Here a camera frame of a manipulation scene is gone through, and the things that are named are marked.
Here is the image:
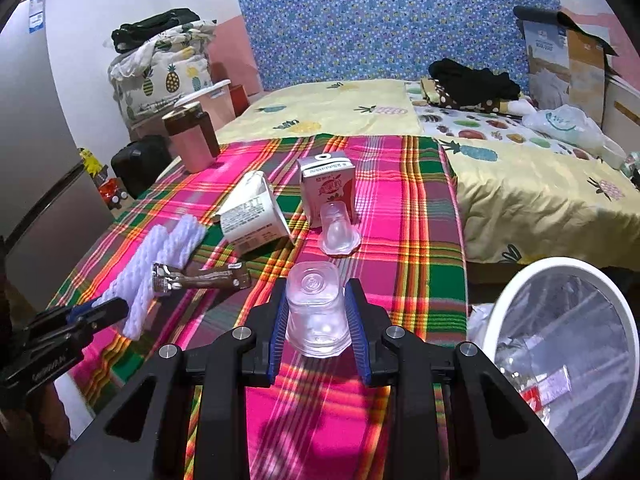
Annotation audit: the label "purple white milk carton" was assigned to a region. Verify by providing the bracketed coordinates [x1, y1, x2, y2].
[521, 365, 572, 412]

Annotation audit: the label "blue patterned headboard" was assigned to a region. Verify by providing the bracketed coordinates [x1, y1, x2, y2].
[238, 0, 561, 90]

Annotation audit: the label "black clothes on bed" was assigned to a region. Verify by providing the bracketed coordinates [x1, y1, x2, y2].
[428, 58, 521, 110]

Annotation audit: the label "silver refrigerator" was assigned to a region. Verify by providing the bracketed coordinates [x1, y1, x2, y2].
[1, 0, 113, 311]

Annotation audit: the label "black suitcase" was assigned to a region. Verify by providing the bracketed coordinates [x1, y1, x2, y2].
[111, 134, 172, 198]

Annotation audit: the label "pink strawberry milk carton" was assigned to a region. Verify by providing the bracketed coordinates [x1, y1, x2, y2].
[297, 151, 358, 229]

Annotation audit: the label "white foam net sleeve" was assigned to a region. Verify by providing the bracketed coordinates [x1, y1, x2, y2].
[93, 214, 207, 340]

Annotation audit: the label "black clothes on pile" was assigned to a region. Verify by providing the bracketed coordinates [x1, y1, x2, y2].
[111, 8, 200, 54]

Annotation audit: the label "brown snack wrapper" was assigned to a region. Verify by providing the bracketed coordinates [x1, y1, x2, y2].
[152, 262, 252, 296]

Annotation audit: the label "white yogurt cup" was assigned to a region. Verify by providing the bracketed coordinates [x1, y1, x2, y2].
[217, 170, 291, 256]

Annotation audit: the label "folded pineapple quilt pile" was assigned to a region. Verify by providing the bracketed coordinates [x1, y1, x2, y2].
[107, 20, 217, 128]

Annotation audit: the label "clear plastic jelly cup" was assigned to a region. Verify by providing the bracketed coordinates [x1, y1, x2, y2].
[285, 261, 352, 359]

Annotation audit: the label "pink tumbler brown lid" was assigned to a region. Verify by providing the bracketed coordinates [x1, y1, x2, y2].
[163, 101, 220, 174]

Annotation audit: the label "pink plaid cloth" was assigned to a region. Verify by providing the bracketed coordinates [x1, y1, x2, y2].
[54, 134, 468, 479]

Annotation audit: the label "white round trash bin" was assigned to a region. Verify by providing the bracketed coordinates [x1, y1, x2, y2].
[468, 257, 639, 479]

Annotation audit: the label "cardboard box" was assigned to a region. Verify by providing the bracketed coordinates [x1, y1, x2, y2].
[513, 6, 616, 125]

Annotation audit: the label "yellow pineapple bedsheet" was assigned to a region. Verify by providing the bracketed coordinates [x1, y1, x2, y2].
[218, 79, 639, 271]

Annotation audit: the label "white plastic bag on bed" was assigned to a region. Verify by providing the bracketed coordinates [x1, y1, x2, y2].
[522, 104, 627, 170]

